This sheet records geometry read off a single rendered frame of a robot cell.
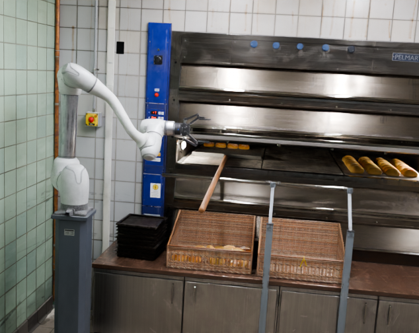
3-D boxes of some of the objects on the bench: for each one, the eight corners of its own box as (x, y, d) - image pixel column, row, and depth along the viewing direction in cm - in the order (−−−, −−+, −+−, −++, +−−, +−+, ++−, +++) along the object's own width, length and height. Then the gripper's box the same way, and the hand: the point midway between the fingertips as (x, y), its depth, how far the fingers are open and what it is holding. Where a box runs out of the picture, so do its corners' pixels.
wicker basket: (257, 253, 404) (260, 215, 399) (337, 260, 398) (341, 222, 394) (254, 277, 356) (258, 234, 352) (345, 285, 351) (349, 242, 346)
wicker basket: (176, 245, 411) (178, 208, 407) (254, 252, 406) (256, 215, 401) (164, 267, 363) (166, 226, 359) (252, 275, 358) (255, 233, 354)
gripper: (176, 108, 345) (211, 110, 343) (174, 148, 349) (209, 150, 347) (174, 108, 337) (210, 110, 335) (172, 149, 342) (208, 152, 339)
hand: (208, 131), depth 341 cm, fingers open, 13 cm apart
